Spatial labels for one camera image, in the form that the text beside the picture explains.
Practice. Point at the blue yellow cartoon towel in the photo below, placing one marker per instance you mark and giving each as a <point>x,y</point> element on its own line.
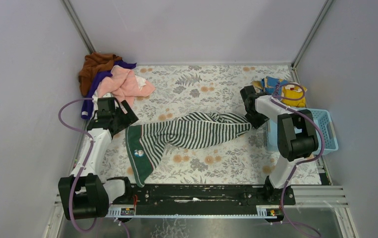
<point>290,93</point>

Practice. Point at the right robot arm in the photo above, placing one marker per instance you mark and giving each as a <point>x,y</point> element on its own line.
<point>297,135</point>

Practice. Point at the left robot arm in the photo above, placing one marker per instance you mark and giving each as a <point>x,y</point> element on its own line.
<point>83,194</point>

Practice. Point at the pink towel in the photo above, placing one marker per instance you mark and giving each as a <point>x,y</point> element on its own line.
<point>125,85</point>

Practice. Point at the light blue plastic basket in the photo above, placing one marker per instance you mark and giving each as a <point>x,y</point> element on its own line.
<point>322,119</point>

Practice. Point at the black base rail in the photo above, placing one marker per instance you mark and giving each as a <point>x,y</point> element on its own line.
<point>203,200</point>

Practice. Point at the purple towel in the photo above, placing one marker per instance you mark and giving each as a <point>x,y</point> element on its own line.
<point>87,106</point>

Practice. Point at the green white striped towel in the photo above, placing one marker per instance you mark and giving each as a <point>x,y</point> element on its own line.
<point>146,143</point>

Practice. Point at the floral table cloth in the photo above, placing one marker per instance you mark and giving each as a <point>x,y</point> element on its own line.
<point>180,90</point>

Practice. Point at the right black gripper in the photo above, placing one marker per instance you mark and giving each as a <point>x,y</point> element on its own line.
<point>254,117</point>

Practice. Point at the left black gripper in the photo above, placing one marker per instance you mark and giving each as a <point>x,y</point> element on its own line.
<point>123,117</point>

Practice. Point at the brown towel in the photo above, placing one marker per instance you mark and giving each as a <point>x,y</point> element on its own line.
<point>94,63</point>

